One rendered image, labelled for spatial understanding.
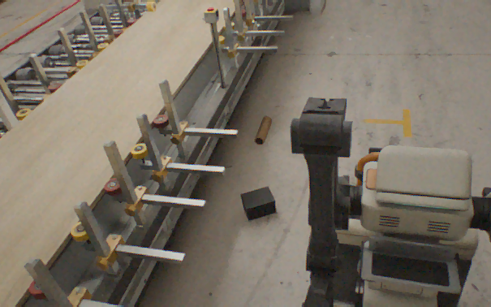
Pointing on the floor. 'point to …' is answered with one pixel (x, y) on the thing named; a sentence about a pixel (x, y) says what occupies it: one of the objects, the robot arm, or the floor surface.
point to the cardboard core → (263, 131)
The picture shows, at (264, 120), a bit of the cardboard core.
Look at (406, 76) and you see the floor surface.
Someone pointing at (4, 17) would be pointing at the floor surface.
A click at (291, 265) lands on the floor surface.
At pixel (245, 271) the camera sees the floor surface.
